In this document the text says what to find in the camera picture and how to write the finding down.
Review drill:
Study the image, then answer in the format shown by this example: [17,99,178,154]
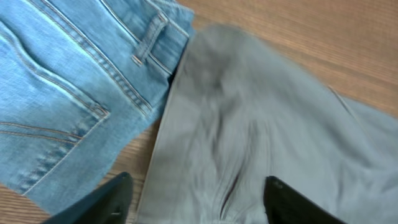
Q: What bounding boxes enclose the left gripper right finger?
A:
[263,176,345,224]

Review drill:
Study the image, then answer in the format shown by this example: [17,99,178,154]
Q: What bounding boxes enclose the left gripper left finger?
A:
[43,172,133,224]

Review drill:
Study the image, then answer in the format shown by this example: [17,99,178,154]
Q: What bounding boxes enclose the grey shorts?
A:
[136,25,397,223]

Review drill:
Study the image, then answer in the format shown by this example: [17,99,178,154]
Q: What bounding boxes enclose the folded blue denim jeans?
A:
[1,0,194,215]

